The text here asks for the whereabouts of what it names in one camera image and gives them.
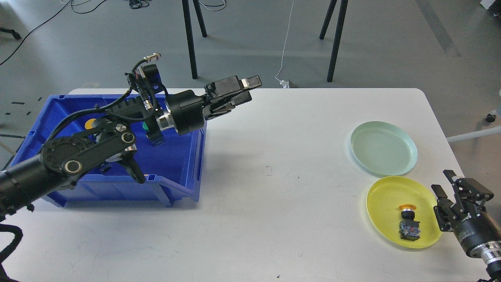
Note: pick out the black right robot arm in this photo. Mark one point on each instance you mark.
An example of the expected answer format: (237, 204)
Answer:
(492, 259)

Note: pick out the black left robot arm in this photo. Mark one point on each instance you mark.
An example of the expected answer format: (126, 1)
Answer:
(88, 138)

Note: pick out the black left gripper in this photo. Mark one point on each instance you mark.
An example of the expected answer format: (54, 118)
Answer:
(190, 111)

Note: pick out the blue plastic bin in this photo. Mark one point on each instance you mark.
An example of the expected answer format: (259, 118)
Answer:
(172, 169)

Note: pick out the yellow plate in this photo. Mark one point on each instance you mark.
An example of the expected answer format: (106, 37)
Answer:
(383, 203)

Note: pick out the black tripod right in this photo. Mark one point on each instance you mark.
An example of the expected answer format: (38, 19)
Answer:
(338, 33)

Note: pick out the light green plate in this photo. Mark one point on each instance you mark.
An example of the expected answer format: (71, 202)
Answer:
(383, 149)

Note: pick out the yellow push button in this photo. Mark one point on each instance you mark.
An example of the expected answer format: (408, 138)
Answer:
(93, 123)
(408, 227)

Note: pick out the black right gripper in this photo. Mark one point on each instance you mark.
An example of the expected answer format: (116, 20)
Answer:
(475, 231)

